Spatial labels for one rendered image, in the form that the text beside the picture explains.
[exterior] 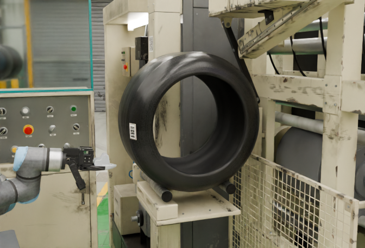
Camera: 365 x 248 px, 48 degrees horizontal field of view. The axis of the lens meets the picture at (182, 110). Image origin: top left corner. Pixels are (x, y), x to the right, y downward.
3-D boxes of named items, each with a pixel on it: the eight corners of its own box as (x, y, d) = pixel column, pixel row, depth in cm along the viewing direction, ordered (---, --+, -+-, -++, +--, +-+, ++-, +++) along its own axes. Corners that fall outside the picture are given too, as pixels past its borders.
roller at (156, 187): (139, 173, 192) (145, 166, 192) (145, 179, 193) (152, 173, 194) (159, 197, 159) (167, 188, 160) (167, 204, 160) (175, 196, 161)
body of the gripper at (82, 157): (95, 150, 156) (63, 149, 152) (93, 172, 156) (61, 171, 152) (93, 146, 163) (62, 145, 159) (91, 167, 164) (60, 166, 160)
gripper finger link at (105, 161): (118, 155, 160) (95, 154, 156) (117, 170, 160) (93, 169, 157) (117, 154, 163) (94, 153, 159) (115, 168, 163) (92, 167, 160)
